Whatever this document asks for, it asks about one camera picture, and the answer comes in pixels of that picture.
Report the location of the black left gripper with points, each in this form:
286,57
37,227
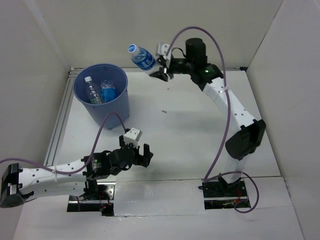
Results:
144,159

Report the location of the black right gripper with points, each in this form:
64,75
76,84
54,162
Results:
160,74

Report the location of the crushed bottle blue label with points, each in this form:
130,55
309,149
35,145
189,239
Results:
108,91

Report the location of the clear bottle white blue cap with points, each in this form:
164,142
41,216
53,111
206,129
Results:
93,91

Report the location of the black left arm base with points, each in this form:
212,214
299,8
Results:
101,201

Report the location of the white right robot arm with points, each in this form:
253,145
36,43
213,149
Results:
245,133

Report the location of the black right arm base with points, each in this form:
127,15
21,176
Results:
216,198

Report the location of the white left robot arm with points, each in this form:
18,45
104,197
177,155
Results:
78,178

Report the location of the blue plastic bin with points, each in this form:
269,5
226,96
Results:
120,105

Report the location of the white front cover panel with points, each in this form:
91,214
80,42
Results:
158,198

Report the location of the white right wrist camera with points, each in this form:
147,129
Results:
163,50

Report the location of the aluminium table edge rail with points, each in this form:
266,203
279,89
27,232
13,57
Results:
57,137

